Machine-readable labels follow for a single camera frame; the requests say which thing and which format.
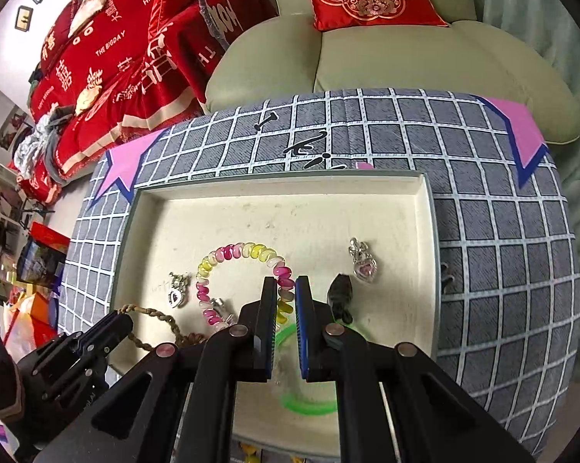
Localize green translucent bangle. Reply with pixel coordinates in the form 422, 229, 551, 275
272, 323, 337, 416

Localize pink yellow beaded bracelet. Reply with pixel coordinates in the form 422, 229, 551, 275
195, 241, 297, 328

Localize braided rope bracelet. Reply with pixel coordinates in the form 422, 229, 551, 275
117, 303, 210, 353

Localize silver heart pendant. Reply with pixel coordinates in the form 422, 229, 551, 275
168, 272, 190, 308

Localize small silver pendant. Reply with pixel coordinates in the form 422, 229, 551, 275
348, 237, 378, 283

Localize yellow sunflower cord bracelet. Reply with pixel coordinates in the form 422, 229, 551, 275
236, 441, 306, 463

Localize grey jewelry tray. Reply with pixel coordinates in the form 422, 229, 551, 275
111, 171, 440, 459

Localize orange red gift bag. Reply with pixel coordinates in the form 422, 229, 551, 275
2, 292, 59, 363

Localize dark picture box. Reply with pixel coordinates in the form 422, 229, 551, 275
17, 237, 66, 289

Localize grey checked tablecloth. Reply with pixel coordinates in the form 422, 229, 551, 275
59, 88, 580, 455

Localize grey crumpled clothes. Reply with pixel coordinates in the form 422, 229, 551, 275
12, 103, 75, 179

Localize green armchair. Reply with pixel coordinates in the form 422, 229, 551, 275
204, 0, 580, 144

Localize red sofa cover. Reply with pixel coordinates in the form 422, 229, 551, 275
10, 0, 276, 205

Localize red pillow on sofa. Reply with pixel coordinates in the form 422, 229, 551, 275
39, 0, 83, 76

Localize printed cream pillow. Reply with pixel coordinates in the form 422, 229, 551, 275
68, 0, 108, 38

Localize framed wall picture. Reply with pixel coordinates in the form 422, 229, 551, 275
15, 5, 34, 32

